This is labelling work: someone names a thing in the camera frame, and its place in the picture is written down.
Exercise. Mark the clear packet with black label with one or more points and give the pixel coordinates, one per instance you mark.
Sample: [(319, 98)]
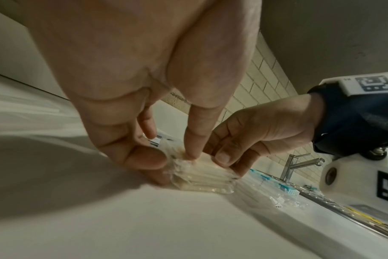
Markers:
[(160, 140)]

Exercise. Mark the clear packet of white sticks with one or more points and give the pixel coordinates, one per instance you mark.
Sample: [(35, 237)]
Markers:
[(203, 178)]

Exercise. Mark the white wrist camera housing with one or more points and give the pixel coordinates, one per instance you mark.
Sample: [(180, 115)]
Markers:
[(354, 179)]

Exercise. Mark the grey wall cabinet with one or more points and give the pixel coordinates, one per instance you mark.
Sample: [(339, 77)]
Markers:
[(325, 32)]

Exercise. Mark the steel kitchen sink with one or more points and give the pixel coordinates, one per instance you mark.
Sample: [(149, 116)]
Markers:
[(347, 210)]

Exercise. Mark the dark blue wrist band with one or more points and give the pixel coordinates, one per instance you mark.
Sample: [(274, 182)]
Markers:
[(350, 118)]

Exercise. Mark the person's right hand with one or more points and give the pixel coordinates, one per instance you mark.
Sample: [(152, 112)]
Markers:
[(277, 124)]

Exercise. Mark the clear packet with blue label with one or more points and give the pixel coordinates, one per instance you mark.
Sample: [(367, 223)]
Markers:
[(267, 192)]

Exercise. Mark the white marker tag block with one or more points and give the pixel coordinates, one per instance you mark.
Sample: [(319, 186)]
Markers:
[(344, 84)]

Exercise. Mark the person's left hand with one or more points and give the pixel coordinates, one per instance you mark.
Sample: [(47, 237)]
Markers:
[(123, 63)]

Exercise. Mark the steel sink faucet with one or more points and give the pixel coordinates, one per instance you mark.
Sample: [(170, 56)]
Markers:
[(291, 167)]

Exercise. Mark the yellow item in sink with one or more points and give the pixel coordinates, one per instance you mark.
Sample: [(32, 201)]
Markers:
[(370, 215)]

